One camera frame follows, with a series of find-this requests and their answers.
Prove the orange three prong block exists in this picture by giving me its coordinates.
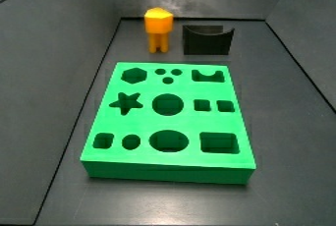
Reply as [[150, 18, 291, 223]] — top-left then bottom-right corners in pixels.
[[144, 7, 174, 53]]

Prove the green shape sorting board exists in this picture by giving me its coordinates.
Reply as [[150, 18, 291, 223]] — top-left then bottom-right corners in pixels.
[[80, 62, 256, 185]]

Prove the black curved holder block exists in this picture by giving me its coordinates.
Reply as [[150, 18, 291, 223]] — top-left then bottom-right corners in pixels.
[[183, 25, 235, 55]]

